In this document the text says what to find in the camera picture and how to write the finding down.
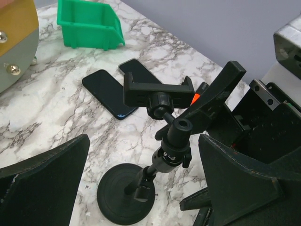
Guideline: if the cream cylindrical drawer organizer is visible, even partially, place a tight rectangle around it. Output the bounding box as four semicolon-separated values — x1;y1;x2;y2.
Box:
0;0;39;92

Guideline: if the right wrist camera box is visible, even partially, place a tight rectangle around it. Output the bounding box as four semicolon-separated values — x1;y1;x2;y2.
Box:
273;15;301;79

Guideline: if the phone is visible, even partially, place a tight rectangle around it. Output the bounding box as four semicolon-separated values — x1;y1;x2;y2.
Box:
118;58;162;86
82;69;138;120

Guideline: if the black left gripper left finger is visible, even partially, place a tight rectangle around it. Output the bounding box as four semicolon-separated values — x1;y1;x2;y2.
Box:
0;134;90;226

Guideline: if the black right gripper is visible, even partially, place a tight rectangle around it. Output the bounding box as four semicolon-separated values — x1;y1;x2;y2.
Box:
154;60;301;165

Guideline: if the black adjustable phone stand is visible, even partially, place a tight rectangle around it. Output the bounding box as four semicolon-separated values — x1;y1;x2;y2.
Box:
97;73;194;226

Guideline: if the green plastic bin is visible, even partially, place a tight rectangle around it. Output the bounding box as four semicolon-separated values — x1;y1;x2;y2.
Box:
57;0;125;50

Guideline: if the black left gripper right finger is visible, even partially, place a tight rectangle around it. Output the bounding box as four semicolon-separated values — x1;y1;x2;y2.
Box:
198;134;301;226

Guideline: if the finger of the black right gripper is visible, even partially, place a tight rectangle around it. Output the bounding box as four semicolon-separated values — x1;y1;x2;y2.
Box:
179;187;212;211

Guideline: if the orange highlighter marker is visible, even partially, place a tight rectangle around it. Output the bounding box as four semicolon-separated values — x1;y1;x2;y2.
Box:
191;82;209;105

